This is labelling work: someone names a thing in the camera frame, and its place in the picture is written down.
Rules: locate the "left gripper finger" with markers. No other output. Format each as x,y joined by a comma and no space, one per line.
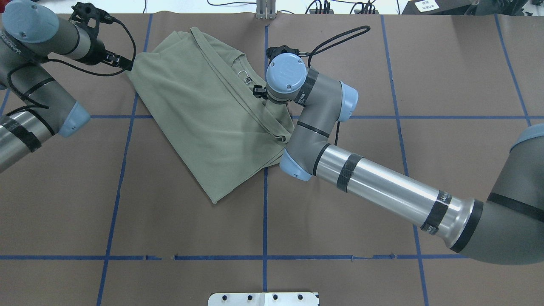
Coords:
122,62

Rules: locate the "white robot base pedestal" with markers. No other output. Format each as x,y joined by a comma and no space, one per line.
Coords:
264,299

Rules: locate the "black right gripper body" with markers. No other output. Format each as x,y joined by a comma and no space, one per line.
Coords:
258,90

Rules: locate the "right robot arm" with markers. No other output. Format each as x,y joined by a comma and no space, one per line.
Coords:
505,229

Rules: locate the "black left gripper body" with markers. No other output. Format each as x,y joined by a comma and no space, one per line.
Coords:
97,54

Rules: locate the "olive green long-sleeve shirt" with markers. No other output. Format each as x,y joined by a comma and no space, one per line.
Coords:
199,91

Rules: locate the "aluminium frame post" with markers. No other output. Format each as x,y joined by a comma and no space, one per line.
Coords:
266,9

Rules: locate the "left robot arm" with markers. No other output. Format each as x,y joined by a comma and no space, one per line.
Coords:
29,33

